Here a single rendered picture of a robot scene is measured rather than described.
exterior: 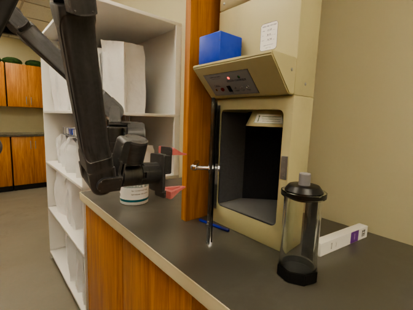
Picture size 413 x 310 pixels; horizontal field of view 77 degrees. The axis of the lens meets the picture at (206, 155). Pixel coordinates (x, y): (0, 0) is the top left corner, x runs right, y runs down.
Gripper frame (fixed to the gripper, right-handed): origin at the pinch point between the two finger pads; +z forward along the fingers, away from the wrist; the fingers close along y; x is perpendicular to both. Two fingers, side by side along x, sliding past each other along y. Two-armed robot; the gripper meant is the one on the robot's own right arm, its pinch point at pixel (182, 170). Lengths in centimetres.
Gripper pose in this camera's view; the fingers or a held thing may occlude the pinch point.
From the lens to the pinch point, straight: 77.5
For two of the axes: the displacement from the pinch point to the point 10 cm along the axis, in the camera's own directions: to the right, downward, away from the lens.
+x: -6.9, -0.9, 7.2
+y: 0.5, -10.0, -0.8
